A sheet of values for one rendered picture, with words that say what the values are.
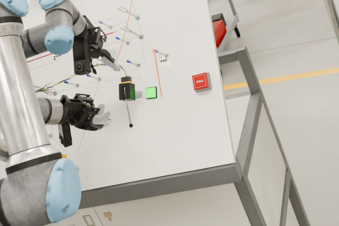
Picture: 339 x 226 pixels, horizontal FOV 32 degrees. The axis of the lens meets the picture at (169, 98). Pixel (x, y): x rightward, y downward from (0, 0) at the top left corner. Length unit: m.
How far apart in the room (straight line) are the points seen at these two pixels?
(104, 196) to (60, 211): 0.96
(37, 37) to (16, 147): 0.50
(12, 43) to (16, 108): 0.14
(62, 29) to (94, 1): 0.65
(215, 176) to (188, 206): 0.21
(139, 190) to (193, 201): 0.19
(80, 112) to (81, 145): 0.42
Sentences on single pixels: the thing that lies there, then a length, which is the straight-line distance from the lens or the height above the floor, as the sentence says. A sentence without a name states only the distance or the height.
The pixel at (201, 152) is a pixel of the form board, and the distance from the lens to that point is 1.98.
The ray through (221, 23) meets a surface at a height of 0.29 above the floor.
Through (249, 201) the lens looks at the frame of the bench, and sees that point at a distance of 2.07.
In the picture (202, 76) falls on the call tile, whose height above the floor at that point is 1.12.
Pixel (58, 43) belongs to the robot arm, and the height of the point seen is 1.48.
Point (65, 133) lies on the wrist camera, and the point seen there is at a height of 1.19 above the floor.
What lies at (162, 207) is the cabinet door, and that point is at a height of 0.72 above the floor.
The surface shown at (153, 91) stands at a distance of 2.06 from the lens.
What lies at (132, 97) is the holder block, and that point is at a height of 1.13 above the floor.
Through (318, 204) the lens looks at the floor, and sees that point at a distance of 3.10.
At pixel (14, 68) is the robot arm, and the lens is 1.25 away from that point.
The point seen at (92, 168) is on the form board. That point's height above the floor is 0.93.
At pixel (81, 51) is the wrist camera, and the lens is 1.80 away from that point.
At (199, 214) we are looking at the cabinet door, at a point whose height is 0.67.
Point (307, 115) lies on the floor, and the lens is 3.83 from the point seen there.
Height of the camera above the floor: 1.88
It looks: 23 degrees down
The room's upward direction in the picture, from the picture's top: 23 degrees counter-clockwise
